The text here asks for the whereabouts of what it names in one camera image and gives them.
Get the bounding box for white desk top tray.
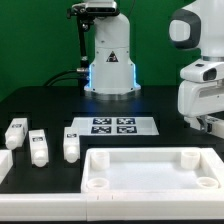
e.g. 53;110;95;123
81;147;224;193

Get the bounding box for white marker plate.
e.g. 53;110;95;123
72;117;159;136

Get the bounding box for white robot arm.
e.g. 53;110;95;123
84;0;224;132

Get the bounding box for white left corner block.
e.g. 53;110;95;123
0;150;13;184

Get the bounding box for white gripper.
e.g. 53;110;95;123
178;59;224;132

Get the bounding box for white front rail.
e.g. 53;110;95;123
0;190;224;221

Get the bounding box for black cables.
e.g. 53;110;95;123
43;69;88;88

